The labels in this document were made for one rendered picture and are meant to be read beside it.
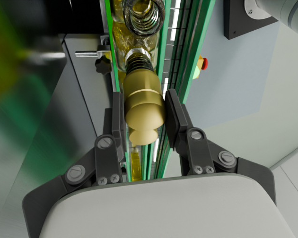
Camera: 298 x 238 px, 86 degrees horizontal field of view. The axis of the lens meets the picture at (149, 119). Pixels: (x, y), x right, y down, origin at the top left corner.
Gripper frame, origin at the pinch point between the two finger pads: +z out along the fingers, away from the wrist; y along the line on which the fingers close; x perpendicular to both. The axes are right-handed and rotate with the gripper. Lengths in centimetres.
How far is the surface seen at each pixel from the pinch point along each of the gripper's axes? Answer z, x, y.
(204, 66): 38.0, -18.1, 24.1
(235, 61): 61, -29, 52
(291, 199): 57, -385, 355
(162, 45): 22.2, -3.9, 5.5
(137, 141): 2.5, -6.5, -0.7
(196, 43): 23.0, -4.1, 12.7
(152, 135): 2.5, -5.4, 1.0
